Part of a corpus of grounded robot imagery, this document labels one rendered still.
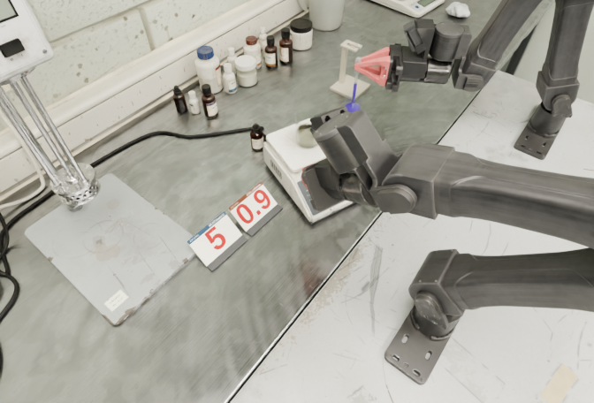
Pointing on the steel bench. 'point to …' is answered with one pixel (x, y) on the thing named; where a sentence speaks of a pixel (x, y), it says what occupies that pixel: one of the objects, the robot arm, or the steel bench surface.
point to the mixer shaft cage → (79, 173)
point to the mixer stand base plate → (113, 247)
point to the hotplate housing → (295, 186)
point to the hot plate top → (284, 140)
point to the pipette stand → (346, 74)
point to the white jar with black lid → (300, 34)
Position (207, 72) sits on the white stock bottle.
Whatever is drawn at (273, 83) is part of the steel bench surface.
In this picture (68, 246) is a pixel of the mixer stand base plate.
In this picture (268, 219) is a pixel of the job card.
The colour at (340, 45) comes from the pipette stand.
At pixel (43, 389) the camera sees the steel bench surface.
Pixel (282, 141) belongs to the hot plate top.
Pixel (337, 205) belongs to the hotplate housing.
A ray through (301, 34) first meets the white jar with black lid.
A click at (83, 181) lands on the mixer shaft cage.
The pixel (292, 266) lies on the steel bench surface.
